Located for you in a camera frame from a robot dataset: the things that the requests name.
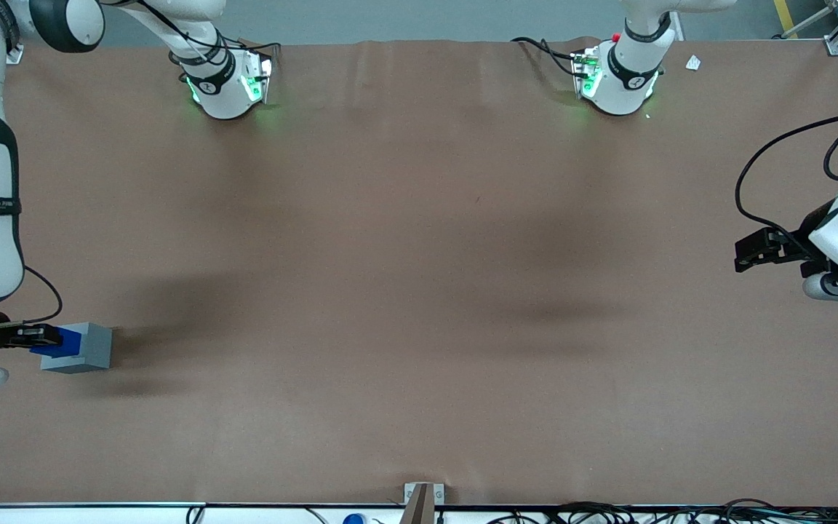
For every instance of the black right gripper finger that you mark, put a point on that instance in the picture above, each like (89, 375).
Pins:
(44, 342)
(44, 331)

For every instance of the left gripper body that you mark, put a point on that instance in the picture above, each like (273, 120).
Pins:
(801, 239)

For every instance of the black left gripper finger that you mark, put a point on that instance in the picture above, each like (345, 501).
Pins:
(769, 236)
(757, 257)

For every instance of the small blue square part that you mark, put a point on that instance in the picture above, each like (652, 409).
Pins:
(70, 343)

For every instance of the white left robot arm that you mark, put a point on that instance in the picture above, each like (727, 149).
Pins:
(630, 80)

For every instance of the gray square base block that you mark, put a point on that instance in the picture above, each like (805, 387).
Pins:
(95, 349)

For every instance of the small white paper scrap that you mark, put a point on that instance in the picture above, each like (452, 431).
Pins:
(693, 62)

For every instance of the brown table cover sheet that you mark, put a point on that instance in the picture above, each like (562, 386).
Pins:
(419, 291)

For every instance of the blue round cap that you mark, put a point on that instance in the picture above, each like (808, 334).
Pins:
(353, 519)

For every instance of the aluminium profile frame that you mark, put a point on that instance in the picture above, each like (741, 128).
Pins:
(837, 36)

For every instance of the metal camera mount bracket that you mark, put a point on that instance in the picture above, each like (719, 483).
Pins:
(423, 502)

